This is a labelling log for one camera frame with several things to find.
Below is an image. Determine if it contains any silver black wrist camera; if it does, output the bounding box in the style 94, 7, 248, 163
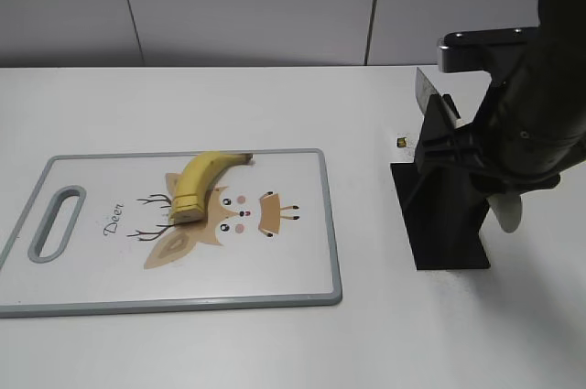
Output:
438, 27, 537, 74

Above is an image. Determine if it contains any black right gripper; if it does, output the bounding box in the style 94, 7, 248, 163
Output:
415, 36, 585, 196

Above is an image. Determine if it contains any black knife stand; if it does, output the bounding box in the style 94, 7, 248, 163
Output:
390, 94, 490, 271

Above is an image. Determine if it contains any cut banana slice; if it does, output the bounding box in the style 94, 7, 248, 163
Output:
168, 205, 206, 225

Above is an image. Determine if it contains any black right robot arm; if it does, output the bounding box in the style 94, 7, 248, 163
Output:
415, 0, 585, 190

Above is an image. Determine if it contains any yellow banana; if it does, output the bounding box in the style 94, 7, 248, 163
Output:
172, 151, 253, 212

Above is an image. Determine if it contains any white deer cutting board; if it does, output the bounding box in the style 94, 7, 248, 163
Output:
1, 148, 342, 318

